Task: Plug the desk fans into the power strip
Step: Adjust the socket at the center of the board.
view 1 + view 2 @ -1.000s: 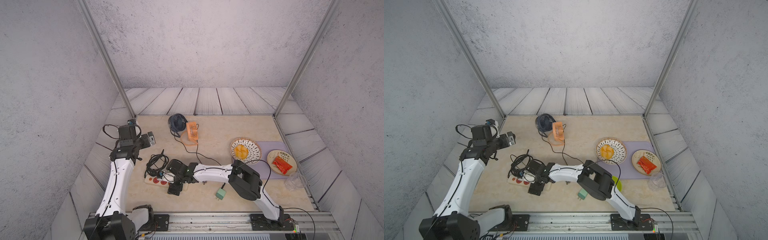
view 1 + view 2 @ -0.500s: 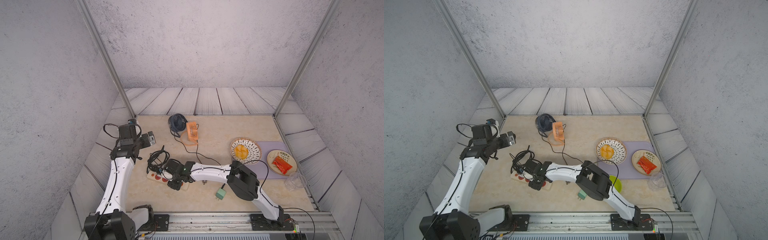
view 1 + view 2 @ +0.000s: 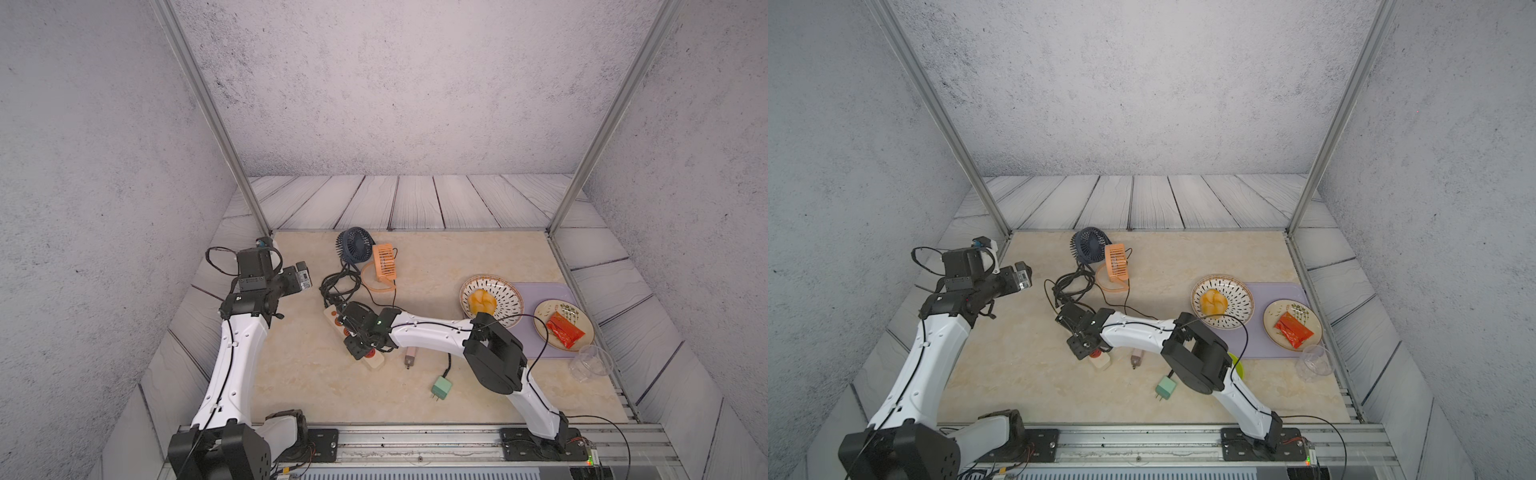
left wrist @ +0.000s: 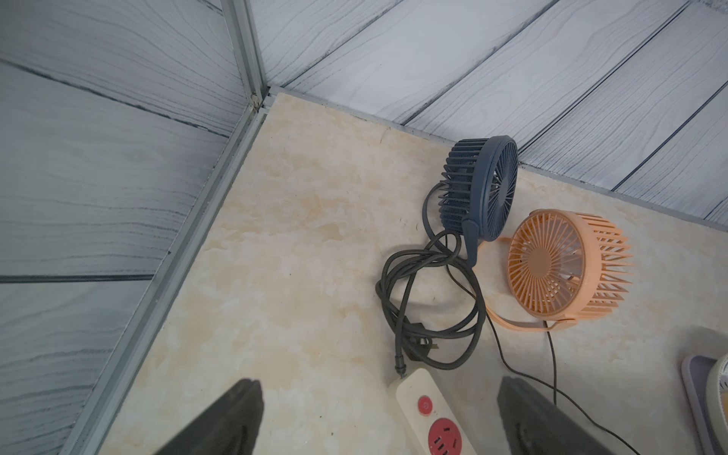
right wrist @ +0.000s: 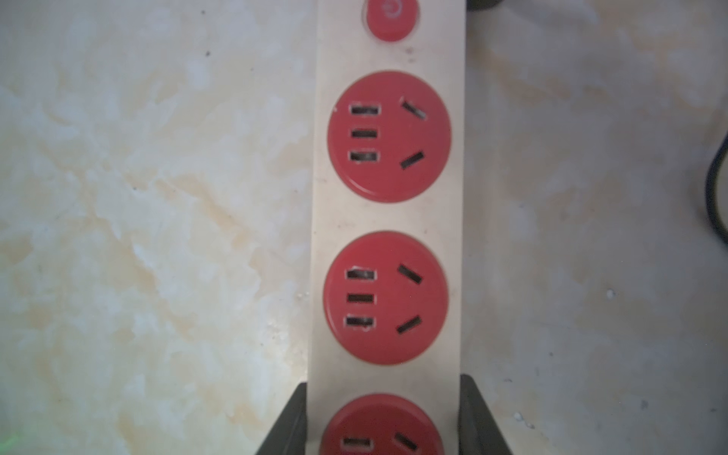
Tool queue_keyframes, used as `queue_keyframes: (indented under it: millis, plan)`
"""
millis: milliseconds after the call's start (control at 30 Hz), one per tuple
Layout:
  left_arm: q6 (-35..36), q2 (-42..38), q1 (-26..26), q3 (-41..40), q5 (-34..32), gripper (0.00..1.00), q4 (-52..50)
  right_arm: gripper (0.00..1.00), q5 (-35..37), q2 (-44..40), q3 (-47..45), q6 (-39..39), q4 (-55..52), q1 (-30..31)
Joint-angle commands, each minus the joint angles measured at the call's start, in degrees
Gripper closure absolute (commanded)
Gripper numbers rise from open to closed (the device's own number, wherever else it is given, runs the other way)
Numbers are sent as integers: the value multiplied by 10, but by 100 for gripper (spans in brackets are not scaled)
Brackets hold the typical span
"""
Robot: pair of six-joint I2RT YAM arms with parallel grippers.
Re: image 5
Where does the white red power strip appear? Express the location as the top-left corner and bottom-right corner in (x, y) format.
(305, 1), (466, 454)

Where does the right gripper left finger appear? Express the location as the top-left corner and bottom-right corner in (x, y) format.
(256, 382), (307, 455)

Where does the black power strip cord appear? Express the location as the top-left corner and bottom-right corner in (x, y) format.
(703, 132), (728, 246)

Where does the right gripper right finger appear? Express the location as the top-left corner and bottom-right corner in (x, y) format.
(458, 373), (513, 455)

